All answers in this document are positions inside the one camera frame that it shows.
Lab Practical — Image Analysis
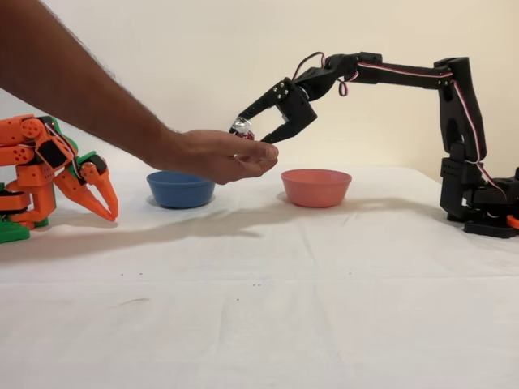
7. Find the foil candy ball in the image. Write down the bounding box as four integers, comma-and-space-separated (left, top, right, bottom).
229, 115, 257, 142

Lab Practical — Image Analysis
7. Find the person's bare forearm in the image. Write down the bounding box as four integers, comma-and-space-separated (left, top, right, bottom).
0, 0, 179, 172

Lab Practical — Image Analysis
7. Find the person's bare hand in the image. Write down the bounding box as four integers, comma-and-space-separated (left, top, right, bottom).
160, 128, 281, 186

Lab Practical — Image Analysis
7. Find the pink plastic bowl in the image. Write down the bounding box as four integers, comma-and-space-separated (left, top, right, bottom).
281, 169, 353, 209

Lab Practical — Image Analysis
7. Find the blue plastic bowl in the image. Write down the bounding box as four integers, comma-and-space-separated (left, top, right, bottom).
146, 169, 217, 209

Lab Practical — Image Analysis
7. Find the white tablecloth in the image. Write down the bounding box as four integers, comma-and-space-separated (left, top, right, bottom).
0, 165, 519, 389

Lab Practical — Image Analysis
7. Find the red white black servo cable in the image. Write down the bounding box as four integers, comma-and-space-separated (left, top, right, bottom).
294, 51, 510, 203

